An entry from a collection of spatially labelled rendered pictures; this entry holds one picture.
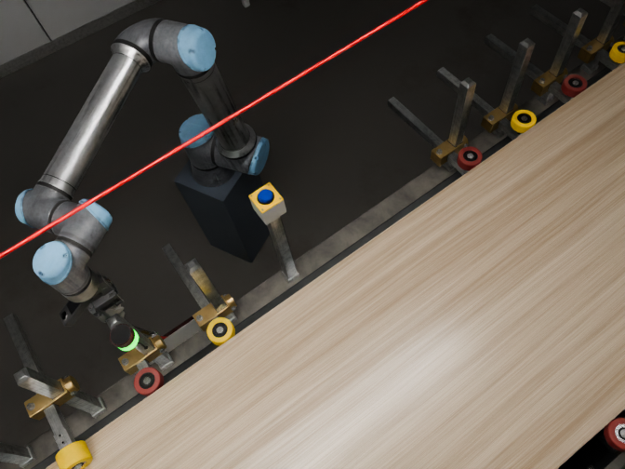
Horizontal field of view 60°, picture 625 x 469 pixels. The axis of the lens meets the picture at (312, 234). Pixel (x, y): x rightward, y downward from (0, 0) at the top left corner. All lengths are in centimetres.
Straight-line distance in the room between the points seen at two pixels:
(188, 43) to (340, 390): 103
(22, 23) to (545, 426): 358
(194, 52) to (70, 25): 258
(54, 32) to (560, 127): 315
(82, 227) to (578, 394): 134
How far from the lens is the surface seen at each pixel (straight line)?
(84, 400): 182
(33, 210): 149
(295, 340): 162
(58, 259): 136
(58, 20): 406
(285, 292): 190
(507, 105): 212
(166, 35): 160
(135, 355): 177
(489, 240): 176
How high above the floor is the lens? 243
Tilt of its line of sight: 62 degrees down
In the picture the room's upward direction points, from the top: 11 degrees counter-clockwise
